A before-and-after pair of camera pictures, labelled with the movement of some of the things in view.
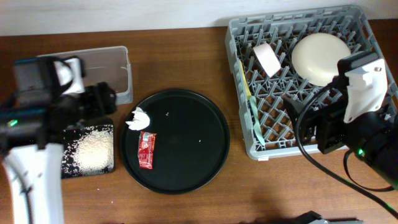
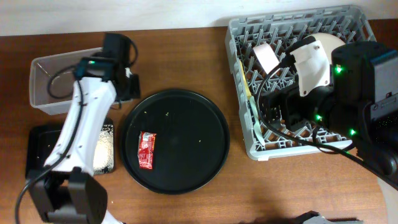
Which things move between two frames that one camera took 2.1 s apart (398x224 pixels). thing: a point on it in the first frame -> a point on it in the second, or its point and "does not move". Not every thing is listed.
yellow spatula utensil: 245,81 does not move
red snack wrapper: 145,149 does not move
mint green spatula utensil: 256,124 does not move
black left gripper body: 89,104 -> 132,91
